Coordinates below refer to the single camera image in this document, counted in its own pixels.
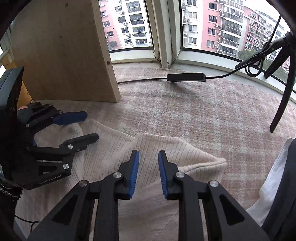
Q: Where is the cream knit cardigan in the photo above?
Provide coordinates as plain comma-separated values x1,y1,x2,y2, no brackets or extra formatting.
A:
16,120,226,240

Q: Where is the white shirt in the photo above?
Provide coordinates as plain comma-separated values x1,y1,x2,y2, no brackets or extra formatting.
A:
246,138,295,226

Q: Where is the wooden cabinet panel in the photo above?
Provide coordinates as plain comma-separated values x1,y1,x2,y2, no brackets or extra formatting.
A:
11,1,120,102

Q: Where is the pink plaid blanket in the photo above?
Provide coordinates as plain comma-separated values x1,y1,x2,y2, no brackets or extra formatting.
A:
34,67,296,209

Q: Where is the black cable at left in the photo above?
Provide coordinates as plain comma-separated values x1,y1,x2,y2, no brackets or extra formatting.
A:
14,214,40,233

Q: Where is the black cable with inline switch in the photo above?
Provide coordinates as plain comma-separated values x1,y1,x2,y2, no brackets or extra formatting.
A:
116,14,283,84

